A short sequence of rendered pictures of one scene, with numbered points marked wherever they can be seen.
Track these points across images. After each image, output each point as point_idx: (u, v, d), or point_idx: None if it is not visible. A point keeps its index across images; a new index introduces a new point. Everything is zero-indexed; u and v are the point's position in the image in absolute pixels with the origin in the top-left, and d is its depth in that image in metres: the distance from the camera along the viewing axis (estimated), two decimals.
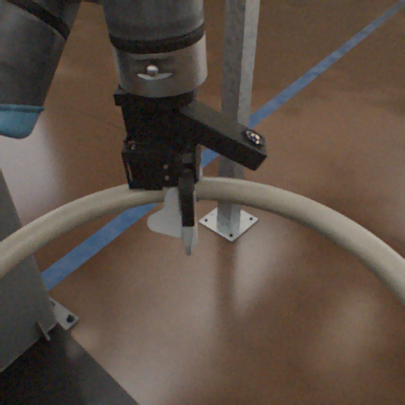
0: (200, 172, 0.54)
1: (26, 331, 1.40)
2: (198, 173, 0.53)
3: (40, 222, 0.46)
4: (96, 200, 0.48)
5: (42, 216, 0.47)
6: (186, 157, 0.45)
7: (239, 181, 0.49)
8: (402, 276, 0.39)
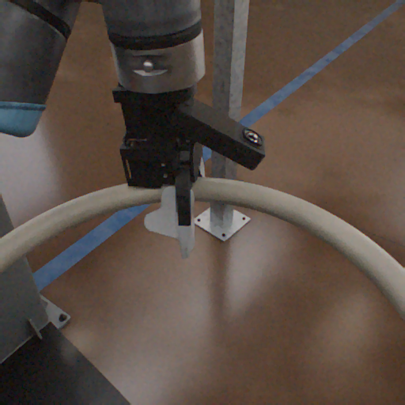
0: (201, 168, 0.55)
1: (18, 329, 1.41)
2: (199, 171, 0.54)
3: (35, 222, 0.46)
4: (92, 200, 0.48)
5: (38, 216, 0.47)
6: (183, 155, 0.45)
7: (235, 182, 0.49)
8: (396, 281, 0.38)
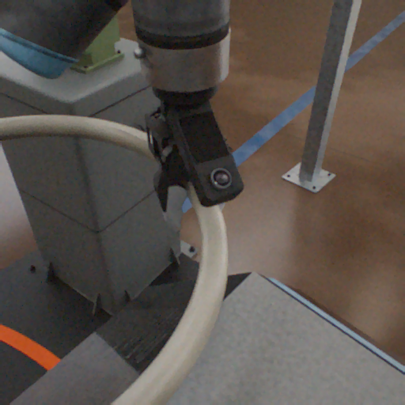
0: None
1: (164, 254, 1.64)
2: None
3: None
4: None
5: None
6: (167, 150, 0.46)
7: (19, 117, 0.60)
8: (148, 142, 0.56)
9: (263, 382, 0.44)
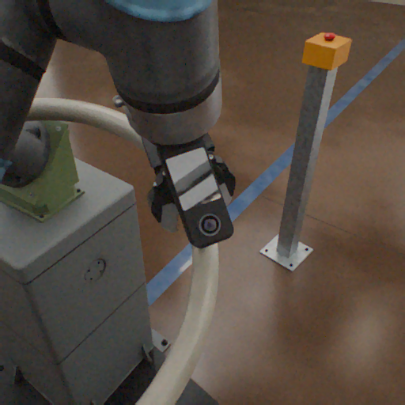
0: None
1: (134, 353, 1.64)
2: None
3: None
4: None
5: None
6: (158, 179, 0.44)
7: None
8: None
9: None
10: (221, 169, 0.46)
